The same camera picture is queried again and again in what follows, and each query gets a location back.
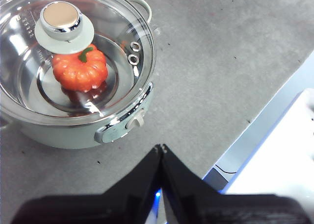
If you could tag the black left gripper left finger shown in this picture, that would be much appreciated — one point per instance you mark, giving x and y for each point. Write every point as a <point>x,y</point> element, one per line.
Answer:
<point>110,206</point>

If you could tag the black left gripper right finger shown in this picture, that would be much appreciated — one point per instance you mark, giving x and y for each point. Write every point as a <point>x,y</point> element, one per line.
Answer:
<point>220,209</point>

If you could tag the orange toy pumpkin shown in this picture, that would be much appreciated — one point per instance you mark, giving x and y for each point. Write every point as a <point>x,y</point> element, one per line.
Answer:
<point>81,72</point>

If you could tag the glass lid with green knob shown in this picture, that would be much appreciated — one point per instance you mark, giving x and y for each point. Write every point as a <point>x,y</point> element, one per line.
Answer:
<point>61,15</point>

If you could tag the pale green electric pot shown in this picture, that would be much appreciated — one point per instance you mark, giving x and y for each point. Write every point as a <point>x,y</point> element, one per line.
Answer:
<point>61,138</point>

